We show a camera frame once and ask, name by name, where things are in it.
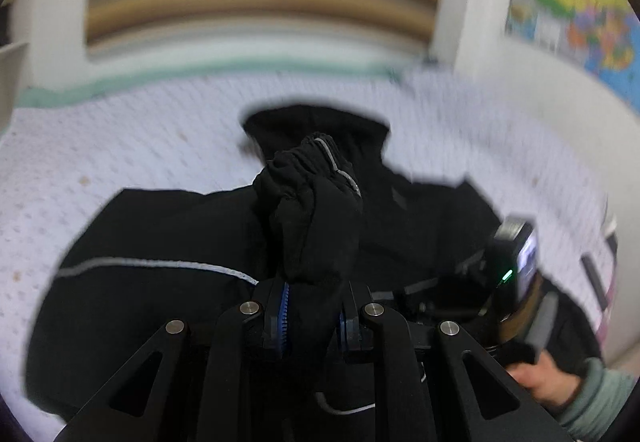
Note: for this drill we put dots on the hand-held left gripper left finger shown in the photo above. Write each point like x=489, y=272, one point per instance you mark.
x=284, y=317

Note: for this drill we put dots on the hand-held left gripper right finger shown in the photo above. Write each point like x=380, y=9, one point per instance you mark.
x=345, y=328

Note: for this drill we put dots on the black jacket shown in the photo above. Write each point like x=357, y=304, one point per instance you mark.
x=175, y=232

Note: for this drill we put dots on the person's right forearm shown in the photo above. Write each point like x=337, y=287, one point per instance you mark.
x=597, y=402

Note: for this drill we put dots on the person's right hand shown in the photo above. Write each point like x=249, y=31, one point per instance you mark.
x=547, y=384

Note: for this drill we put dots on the white floral quilted blanket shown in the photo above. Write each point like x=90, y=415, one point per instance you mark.
x=150, y=137

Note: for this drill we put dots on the teal bed sheet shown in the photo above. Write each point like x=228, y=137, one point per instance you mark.
x=150, y=78

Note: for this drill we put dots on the white bookshelf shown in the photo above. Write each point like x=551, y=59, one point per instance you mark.
x=10, y=82

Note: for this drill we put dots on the colourful map wall poster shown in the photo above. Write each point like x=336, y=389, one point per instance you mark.
x=575, y=7

